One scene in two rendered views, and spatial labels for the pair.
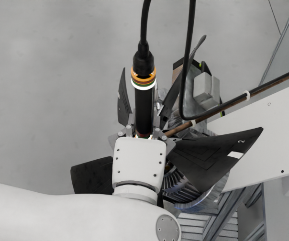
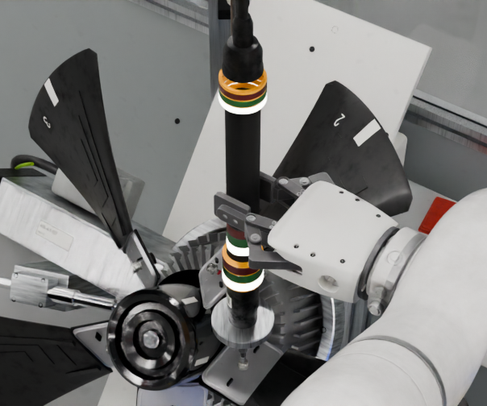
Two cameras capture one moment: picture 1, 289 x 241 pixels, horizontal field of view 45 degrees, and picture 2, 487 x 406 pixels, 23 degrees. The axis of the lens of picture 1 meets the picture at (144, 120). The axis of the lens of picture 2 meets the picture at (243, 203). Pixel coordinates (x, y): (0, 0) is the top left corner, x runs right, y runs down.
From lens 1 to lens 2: 74 cm
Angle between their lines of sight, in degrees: 38
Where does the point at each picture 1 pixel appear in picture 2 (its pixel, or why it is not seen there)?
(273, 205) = not seen: hidden behind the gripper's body
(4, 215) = (429, 334)
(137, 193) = (409, 240)
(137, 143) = (300, 214)
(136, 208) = (476, 199)
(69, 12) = not seen: outside the picture
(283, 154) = not seen: hidden behind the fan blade
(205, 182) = (395, 193)
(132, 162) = (337, 234)
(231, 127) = (220, 185)
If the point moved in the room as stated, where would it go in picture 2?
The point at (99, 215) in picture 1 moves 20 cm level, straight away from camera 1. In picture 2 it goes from (475, 234) to (228, 220)
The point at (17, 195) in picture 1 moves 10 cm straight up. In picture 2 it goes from (391, 319) to (404, 231)
